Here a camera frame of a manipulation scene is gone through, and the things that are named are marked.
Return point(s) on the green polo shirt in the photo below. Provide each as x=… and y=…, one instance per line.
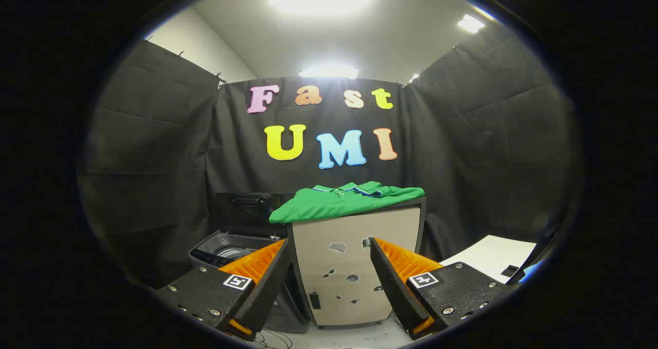
x=334, y=205

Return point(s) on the beige cabinet with dark top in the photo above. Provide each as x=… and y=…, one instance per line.
x=318, y=246

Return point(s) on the small ceiling light panel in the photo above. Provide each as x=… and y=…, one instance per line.
x=471, y=23

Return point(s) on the black backdrop cloth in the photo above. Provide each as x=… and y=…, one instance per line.
x=154, y=159

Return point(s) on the long ceiling light panel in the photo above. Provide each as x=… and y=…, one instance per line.
x=329, y=72

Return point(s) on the grey washing machine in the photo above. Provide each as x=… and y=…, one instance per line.
x=216, y=249

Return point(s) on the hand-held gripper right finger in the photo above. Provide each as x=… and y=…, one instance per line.
x=393, y=282

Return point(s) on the white table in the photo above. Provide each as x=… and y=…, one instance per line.
x=488, y=254

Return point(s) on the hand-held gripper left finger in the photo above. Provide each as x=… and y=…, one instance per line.
x=267, y=287

